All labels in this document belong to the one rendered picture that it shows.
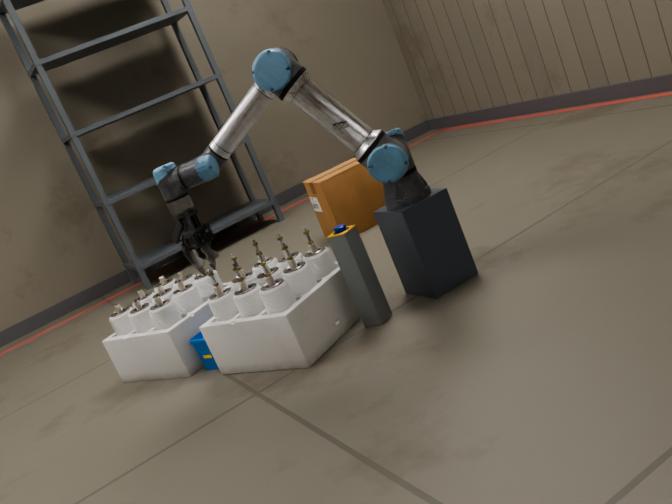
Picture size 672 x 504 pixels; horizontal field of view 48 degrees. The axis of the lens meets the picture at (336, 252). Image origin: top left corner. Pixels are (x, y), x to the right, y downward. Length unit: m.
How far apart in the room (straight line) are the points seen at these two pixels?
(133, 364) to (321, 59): 3.12
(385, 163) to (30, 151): 3.00
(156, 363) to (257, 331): 0.56
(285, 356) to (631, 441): 1.16
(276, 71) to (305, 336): 0.77
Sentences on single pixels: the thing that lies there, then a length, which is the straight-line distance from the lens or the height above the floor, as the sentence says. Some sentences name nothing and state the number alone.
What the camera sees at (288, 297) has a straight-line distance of 2.27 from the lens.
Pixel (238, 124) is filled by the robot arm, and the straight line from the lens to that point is 2.39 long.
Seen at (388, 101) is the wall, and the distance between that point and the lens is 5.62.
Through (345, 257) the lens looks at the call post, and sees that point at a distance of 2.30.
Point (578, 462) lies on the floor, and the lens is 1.46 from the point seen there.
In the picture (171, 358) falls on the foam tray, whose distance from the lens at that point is 2.69.
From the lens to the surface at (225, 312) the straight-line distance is 2.43.
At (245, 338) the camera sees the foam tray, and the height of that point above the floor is 0.12.
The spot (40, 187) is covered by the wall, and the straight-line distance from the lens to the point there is 4.82.
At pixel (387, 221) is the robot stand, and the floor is 0.27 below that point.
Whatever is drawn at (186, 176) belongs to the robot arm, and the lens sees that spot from 2.33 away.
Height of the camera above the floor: 0.82
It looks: 14 degrees down
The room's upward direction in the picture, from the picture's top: 23 degrees counter-clockwise
